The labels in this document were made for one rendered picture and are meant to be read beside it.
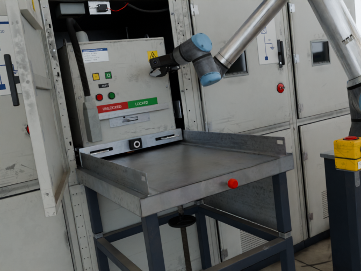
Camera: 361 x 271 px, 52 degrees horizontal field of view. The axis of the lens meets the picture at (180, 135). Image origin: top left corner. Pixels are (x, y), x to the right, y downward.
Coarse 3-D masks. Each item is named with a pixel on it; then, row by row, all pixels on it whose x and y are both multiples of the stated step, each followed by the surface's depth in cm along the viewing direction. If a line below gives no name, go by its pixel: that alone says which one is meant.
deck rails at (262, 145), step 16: (192, 144) 185; (208, 144) 176; (224, 144) 166; (240, 144) 156; (256, 144) 147; (272, 144) 139; (96, 160) 145; (112, 176) 132; (128, 176) 119; (144, 176) 108; (144, 192) 110
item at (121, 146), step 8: (176, 128) 197; (144, 136) 184; (152, 136) 186; (160, 136) 188; (168, 136) 191; (104, 144) 174; (112, 144) 176; (120, 144) 178; (128, 144) 180; (144, 144) 184; (152, 144) 186; (160, 144) 189; (104, 152) 174; (112, 152) 176; (120, 152) 178
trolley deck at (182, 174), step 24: (144, 168) 146; (168, 168) 140; (192, 168) 135; (216, 168) 130; (240, 168) 125; (264, 168) 130; (288, 168) 136; (120, 192) 118; (168, 192) 110; (192, 192) 115; (216, 192) 120; (144, 216) 107
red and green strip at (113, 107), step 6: (126, 102) 179; (132, 102) 181; (138, 102) 183; (144, 102) 184; (150, 102) 186; (156, 102) 188; (102, 108) 173; (108, 108) 175; (114, 108) 177; (120, 108) 178; (126, 108) 180
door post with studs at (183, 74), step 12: (168, 0) 184; (180, 12) 187; (180, 24) 188; (180, 36) 188; (180, 72) 189; (180, 84) 190; (180, 96) 195; (192, 96) 193; (192, 108) 194; (192, 120) 194; (204, 204) 200
